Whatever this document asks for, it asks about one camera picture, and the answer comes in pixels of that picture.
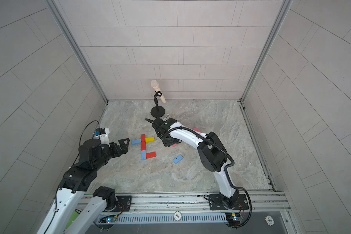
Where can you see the beige wooden microphone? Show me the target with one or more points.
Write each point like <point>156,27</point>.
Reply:
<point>155,85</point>

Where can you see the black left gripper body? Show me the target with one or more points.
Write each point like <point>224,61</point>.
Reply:
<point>114,148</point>

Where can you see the right circuit board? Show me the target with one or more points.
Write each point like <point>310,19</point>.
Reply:
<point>233,219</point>

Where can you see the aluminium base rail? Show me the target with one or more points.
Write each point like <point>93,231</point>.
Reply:
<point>159,208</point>

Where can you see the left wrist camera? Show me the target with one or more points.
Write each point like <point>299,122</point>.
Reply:
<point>103,135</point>

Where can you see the yellow block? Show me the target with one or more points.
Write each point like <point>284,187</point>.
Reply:
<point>150,139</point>

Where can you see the black microphone stand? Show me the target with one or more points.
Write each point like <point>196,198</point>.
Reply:
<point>157,111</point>

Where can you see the red stem block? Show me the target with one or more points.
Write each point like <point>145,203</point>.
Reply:
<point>142,138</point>

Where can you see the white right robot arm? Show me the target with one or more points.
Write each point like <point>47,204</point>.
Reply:
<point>212,153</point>

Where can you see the poker chip right corner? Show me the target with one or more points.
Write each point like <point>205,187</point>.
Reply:
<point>269,220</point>

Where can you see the poker chip on rail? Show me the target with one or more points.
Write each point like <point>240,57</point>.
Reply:
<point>177,216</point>

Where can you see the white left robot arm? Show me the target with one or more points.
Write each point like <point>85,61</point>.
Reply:
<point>93,156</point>

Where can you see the left circuit board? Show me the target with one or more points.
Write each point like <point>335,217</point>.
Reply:
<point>110,219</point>

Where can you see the circuit board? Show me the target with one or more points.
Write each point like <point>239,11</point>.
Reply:
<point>233,219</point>
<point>110,219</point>

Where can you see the light blue block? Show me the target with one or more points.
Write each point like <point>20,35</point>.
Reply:
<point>178,159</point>
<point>136,142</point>
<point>143,155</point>

